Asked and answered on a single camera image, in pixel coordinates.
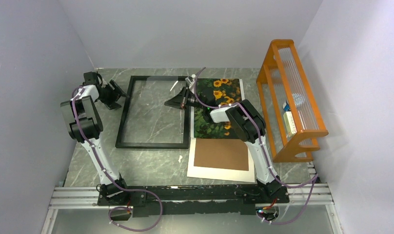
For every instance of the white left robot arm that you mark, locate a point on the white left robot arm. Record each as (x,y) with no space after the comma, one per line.
(84,125)

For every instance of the black picture frame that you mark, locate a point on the black picture frame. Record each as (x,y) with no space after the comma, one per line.
(151,146)

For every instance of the sunflower photo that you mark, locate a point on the sunflower photo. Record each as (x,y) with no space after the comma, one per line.
(215,92)

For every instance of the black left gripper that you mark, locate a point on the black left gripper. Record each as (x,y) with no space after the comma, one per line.
(117,92)

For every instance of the orange wooden shelf rack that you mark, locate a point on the orange wooden shelf rack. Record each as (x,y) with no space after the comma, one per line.
(282,78)

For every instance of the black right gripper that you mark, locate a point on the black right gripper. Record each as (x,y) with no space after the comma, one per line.
(180,101)

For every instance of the clear acrylic sheet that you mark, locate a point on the clear acrylic sheet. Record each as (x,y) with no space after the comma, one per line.
(148,119)

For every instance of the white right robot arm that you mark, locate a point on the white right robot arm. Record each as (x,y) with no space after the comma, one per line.
(246,122)

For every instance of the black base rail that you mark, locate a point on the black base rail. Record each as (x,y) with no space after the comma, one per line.
(191,199)

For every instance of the white mat backing board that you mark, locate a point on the white mat backing board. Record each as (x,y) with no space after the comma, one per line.
(220,159)

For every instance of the aluminium table rail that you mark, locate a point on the aluminium table rail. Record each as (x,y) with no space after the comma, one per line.
(311,210)

